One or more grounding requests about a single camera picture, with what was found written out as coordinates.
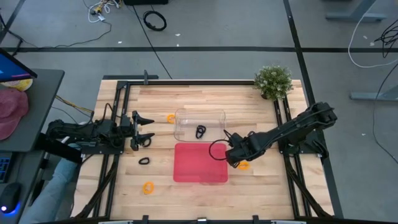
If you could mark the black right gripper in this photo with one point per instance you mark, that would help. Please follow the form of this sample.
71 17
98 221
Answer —
239 152

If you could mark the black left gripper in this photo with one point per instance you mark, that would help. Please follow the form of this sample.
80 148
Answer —
134 137

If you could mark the clear plastic bin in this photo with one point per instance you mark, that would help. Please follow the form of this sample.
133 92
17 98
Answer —
186 124

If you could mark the pink plastic bin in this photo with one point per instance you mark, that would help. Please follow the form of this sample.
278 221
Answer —
194 165

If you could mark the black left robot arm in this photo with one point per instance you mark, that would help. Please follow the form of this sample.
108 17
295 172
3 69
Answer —
77 130

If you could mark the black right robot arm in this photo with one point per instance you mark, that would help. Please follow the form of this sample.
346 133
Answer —
295 127

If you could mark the small green potted plant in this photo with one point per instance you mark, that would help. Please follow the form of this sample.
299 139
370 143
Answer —
273 81

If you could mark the black chair armrest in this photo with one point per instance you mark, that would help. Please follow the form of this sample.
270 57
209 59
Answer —
59 150

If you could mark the dark grey desk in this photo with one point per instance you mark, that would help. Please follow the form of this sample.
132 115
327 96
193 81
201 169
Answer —
43 102

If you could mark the person's leg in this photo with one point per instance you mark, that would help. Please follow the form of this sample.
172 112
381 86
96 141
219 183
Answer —
53 193

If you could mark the black box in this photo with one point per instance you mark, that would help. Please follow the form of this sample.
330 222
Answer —
146 2

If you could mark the yellow round object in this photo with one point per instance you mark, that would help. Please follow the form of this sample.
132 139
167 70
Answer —
21 84

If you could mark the pink hat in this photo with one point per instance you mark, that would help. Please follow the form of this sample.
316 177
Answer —
11 109

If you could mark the computer monitor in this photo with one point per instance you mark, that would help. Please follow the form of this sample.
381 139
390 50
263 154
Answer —
12 68

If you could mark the grey desk foot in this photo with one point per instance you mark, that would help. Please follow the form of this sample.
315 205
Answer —
354 15
373 96

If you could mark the black keyboard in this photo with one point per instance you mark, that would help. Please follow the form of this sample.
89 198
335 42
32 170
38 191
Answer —
4 169

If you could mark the black computer mouse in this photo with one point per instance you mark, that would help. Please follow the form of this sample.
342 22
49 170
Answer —
11 196

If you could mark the black aluminium table frame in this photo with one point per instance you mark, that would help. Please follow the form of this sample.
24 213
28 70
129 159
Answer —
186 82

